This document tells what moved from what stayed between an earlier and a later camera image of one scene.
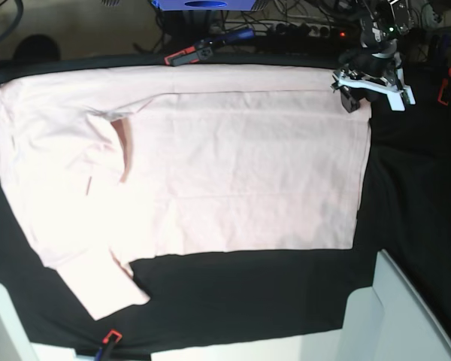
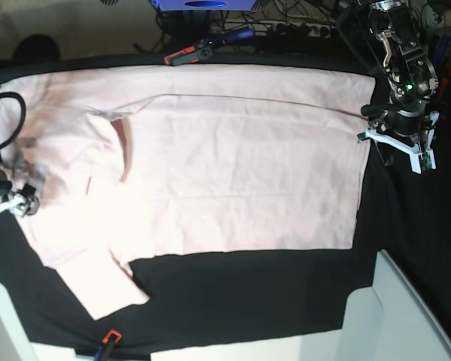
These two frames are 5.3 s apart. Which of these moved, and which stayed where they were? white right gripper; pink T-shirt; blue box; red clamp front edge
Moved: white right gripper
Stayed: red clamp front edge; pink T-shirt; blue box
